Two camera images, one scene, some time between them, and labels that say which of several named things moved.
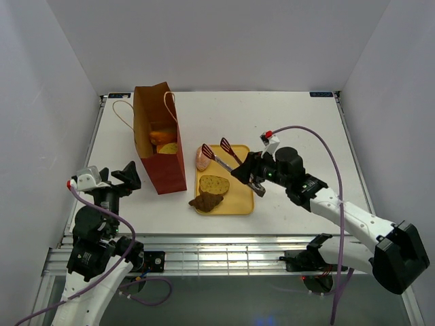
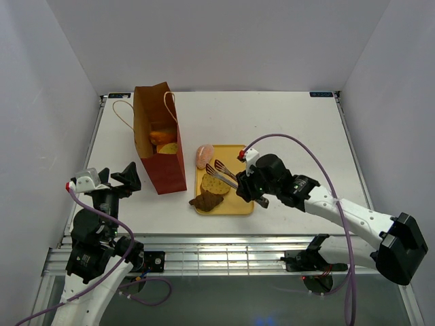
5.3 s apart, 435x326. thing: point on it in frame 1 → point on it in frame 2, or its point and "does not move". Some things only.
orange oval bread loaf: (169, 149) does not move
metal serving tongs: (225, 144) → (221, 174)
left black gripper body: (109, 197) does not move
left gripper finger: (129, 175) does not move
